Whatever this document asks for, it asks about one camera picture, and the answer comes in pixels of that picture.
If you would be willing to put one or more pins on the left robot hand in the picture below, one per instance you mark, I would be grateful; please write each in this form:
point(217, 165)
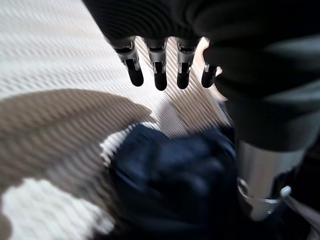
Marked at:
point(250, 75)

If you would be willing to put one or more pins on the dark navy garment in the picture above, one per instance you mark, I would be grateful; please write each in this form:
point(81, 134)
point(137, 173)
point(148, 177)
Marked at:
point(175, 180)

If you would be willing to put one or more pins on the white ribbed bed cover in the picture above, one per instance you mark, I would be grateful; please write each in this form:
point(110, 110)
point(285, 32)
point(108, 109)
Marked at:
point(62, 100)

